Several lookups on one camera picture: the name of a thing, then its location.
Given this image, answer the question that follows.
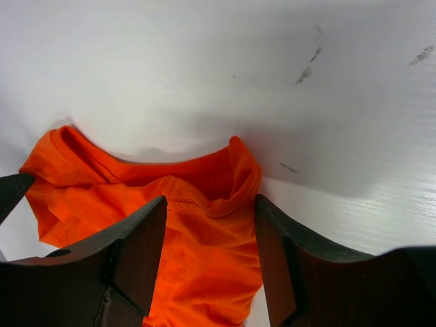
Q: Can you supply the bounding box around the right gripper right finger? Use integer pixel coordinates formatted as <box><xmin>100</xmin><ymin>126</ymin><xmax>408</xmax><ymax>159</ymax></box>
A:
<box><xmin>255</xmin><ymin>195</ymin><xmax>435</xmax><ymax>326</ymax></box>

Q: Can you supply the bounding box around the orange t shirt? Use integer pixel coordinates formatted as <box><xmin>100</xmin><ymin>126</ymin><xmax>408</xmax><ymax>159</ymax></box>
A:
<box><xmin>20</xmin><ymin>126</ymin><xmax>262</xmax><ymax>326</ymax></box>

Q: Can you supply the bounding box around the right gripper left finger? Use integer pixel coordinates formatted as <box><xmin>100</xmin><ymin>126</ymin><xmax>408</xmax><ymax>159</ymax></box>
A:
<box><xmin>1</xmin><ymin>196</ymin><xmax>167</xmax><ymax>326</ymax></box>

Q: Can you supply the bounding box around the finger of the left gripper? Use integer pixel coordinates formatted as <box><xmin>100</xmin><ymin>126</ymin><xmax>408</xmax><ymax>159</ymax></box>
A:
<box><xmin>0</xmin><ymin>173</ymin><xmax>35</xmax><ymax>223</ymax></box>

